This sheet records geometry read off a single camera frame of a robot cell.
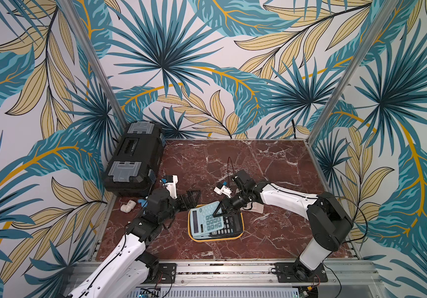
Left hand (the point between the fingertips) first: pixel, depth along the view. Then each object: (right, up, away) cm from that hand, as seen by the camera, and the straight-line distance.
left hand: (193, 196), depth 76 cm
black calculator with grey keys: (+17, -14, +4) cm, 22 cm away
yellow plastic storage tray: (+9, -19, +1) cm, 21 cm away
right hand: (+9, -9, +1) cm, 13 cm away
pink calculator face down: (+29, -8, +13) cm, 33 cm away
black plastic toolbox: (-30, +15, +15) cm, 36 cm away
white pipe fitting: (-32, -8, +11) cm, 35 cm away
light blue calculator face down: (+4, -11, +2) cm, 12 cm away
